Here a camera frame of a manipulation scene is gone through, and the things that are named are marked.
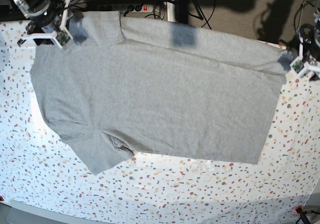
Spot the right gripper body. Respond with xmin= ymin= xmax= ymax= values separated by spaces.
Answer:
xmin=13 ymin=0 xmax=79 ymax=48

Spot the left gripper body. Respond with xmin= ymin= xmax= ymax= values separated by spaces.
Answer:
xmin=290 ymin=25 xmax=320 ymax=80

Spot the grey T-shirt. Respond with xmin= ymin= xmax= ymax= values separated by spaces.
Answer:
xmin=30 ymin=12 xmax=286 ymax=174

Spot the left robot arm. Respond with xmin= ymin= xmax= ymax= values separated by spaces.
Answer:
xmin=290 ymin=0 xmax=320 ymax=79

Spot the white power strip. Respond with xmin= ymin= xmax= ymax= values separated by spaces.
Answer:
xmin=98 ymin=4 xmax=154 ymax=14

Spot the white table leg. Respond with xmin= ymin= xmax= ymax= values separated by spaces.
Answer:
xmin=166 ymin=2 xmax=176 ymax=22

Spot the terrazzo pattern tablecloth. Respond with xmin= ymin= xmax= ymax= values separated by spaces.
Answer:
xmin=0 ymin=21 xmax=320 ymax=223

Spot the red table clamp right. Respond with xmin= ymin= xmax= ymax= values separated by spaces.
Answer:
xmin=294 ymin=205 xmax=304 ymax=215

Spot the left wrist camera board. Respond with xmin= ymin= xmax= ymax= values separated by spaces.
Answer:
xmin=291 ymin=60 xmax=304 ymax=74

